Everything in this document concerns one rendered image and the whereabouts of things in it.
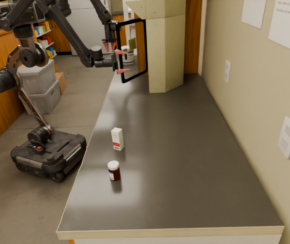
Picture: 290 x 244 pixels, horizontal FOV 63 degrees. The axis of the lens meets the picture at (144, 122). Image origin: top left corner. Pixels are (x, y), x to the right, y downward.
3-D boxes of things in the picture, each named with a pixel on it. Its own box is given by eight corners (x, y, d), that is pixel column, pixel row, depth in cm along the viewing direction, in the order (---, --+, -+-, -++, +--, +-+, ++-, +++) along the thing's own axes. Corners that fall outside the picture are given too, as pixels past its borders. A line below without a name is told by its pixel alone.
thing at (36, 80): (59, 79, 380) (54, 59, 364) (46, 94, 328) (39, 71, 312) (34, 80, 382) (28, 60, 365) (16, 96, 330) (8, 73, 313)
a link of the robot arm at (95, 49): (91, 58, 150) (83, 66, 144) (86, 41, 141) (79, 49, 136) (107, 61, 146) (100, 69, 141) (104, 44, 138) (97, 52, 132)
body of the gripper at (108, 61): (114, 53, 137) (101, 54, 138) (115, 71, 142) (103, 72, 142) (115, 52, 143) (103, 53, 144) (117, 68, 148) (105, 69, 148)
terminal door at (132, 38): (147, 71, 186) (145, 16, 165) (122, 84, 165) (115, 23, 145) (147, 71, 186) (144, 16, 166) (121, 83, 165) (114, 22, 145)
